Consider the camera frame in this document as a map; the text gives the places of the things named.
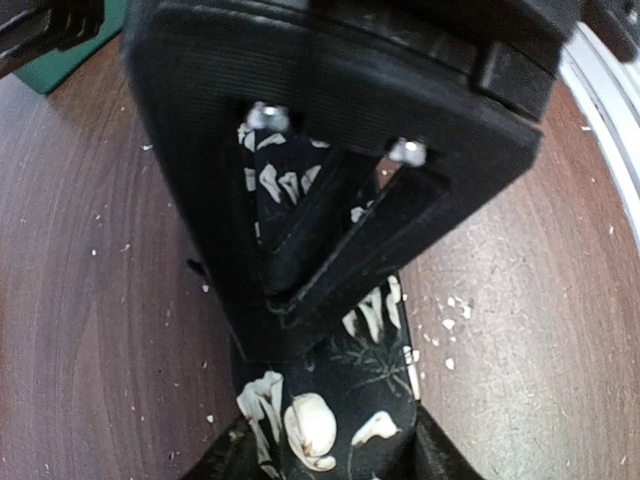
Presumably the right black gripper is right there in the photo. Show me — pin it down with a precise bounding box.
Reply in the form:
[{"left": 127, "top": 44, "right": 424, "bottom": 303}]
[{"left": 299, "top": 1, "right": 639, "bottom": 121}]

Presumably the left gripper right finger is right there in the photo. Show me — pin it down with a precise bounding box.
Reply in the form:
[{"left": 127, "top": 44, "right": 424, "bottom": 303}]
[{"left": 413, "top": 404, "right": 483, "bottom": 480}]

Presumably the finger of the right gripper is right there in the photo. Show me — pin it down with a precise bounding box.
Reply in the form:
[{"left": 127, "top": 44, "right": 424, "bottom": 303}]
[{"left": 122, "top": 1, "right": 541, "bottom": 363}]

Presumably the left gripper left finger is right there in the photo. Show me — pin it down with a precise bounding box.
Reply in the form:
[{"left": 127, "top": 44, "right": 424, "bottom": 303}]
[{"left": 182, "top": 416, "right": 260, "bottom": 480}]

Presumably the black white floral tie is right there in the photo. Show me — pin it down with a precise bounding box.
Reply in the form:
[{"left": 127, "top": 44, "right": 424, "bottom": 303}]
[{"left": 232, "top": 125, "right": 420, "bottom": 479}]

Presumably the dark green divided organizer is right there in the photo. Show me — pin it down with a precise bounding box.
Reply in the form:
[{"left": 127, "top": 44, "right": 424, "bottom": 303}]
[{"left": 1, "top": 1, "right": 129, "bottom": 95}]

